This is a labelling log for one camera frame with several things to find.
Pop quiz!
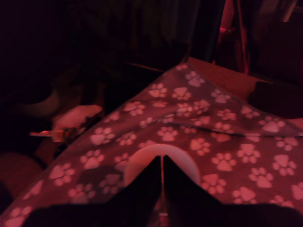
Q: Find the pale coffee capsule with lid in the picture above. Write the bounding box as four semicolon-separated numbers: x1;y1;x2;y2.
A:
124;143;202;189

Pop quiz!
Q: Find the paw print fleece blanket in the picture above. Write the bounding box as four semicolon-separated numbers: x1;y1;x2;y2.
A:
0;63;303;227

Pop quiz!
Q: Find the pale rounded lumpy object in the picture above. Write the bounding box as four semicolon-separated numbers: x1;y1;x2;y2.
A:
52;105;104;134

